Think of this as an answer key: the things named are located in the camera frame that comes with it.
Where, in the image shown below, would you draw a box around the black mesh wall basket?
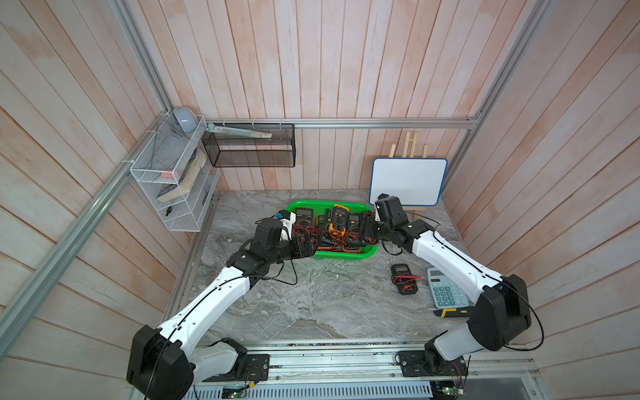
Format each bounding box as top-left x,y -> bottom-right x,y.
202,122 -> 297,168

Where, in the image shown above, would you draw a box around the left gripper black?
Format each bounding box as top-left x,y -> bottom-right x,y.
267,232 -> 322,263

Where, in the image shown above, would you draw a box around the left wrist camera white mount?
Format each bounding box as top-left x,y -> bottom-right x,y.
275,210 -> 296,241

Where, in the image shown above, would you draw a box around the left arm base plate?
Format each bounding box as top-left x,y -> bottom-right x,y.
205,353 -> 270,383

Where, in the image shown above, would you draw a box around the grey desk calculator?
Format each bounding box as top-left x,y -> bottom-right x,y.
428,268 -> 469,309

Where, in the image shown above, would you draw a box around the white wire wall shelf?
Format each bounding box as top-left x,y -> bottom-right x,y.
130,113 -> 220,233

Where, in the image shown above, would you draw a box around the grey computer mouse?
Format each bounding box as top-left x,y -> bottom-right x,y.
173,107 -> 198,136

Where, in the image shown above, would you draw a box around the wooden block on shelf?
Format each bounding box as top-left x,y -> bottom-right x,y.
157,148 -> 208,203

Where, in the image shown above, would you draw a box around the small whiteboard blue frame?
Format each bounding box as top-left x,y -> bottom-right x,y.
369,158 -> 448,207

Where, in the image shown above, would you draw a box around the dark green multimeter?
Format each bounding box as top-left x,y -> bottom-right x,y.
343,213 -> 365,253

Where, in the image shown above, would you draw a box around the green plastic basket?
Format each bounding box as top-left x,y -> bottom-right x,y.
286,200 -> 378,261

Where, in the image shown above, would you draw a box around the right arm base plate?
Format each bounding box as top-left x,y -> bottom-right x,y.
394,349 -> 468,378

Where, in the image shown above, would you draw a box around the dark red DT9205A multimeter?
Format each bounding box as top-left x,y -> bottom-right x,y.
293,208 -> 315,235

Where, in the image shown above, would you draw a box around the yellow multimeter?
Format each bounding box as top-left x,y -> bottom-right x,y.
328,204 -> 349,238

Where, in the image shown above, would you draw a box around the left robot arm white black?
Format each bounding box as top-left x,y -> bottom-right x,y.
126,210 -> 315,399

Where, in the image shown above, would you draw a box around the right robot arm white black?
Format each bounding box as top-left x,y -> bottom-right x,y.
373,194 -> 537,373

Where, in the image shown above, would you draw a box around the small black multimeter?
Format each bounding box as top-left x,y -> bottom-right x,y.
391,263 -> 421,295

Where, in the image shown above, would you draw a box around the aluminium wall rail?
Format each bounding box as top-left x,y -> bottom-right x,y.
207,118 -> 478,129

